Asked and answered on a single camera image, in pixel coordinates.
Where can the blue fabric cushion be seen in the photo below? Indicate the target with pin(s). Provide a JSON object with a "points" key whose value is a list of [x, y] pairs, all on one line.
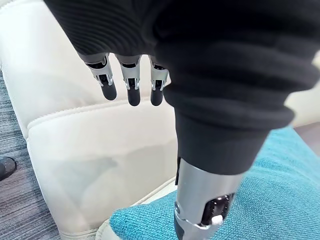
{"points": [[275, 200]]}

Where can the cream leather sofa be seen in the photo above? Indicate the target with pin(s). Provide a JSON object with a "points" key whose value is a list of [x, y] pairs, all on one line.
{"points": [[87, 150]]}

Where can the robot left dark foot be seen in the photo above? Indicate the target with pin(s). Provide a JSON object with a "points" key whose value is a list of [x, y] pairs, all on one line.
{"points": [[6, 167]]}

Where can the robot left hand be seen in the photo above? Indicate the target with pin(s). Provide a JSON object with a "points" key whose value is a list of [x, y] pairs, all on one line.
{"points": [[212, 62]]}

